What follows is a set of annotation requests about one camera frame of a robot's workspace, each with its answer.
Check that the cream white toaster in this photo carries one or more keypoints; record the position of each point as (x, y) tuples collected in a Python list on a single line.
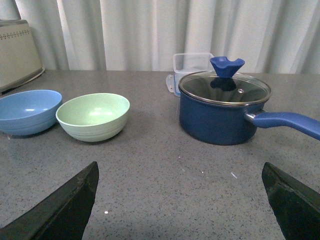
[(20, 62)]

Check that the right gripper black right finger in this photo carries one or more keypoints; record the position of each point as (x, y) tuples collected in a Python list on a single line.
[(295, 205)]

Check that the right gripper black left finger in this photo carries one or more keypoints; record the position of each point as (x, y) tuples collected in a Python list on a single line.
[(63, 215)]

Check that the glass lid blue knob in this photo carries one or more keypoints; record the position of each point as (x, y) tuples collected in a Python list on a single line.
[(224, 85)]

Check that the light blue bowl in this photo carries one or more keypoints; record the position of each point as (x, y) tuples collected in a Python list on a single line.
[(29, 112)]

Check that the dark blue saucepan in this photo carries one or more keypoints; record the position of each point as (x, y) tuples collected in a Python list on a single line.
[(233, 125)]

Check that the clear plastic container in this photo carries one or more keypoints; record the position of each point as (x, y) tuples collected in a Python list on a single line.
[(187, 63)]

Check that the light green bowl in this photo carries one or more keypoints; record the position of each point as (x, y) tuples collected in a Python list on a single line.
[(94, 117)]

